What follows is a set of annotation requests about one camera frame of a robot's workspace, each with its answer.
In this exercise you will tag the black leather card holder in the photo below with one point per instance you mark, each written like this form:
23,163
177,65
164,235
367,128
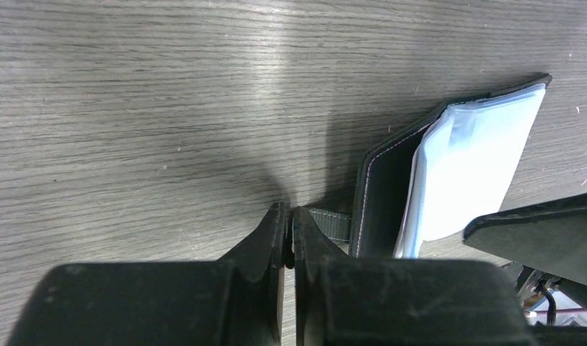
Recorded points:
432,178

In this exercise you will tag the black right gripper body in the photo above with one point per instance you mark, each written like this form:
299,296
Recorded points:
555,307

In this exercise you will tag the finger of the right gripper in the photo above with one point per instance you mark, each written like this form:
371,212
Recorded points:
549,236

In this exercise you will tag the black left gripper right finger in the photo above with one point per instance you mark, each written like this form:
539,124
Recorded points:
343,300

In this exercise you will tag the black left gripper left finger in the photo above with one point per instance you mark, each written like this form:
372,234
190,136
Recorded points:
236,299

